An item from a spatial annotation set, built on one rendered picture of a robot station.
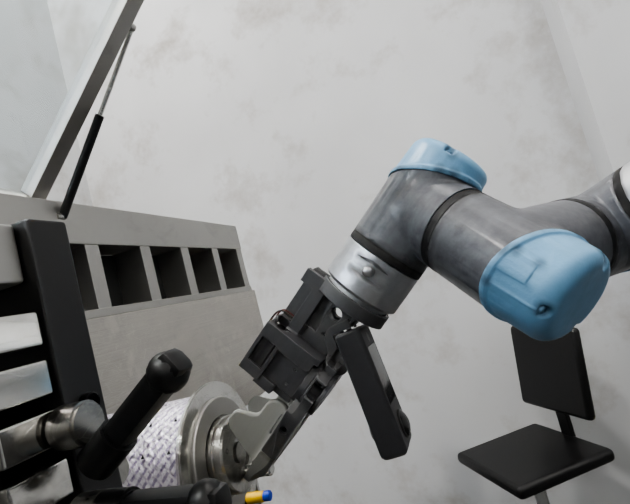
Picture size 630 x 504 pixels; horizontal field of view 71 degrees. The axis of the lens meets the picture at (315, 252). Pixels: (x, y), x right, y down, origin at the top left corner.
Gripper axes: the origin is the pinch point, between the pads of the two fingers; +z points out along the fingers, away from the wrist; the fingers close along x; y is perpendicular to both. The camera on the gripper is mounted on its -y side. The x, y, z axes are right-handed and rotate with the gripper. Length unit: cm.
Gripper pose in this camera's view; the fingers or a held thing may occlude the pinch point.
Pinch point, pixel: (263, 469)
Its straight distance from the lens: 49.8
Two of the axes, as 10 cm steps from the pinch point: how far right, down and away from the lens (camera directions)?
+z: -5.4, 8.3, 1.5
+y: -7.9, -5.6, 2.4
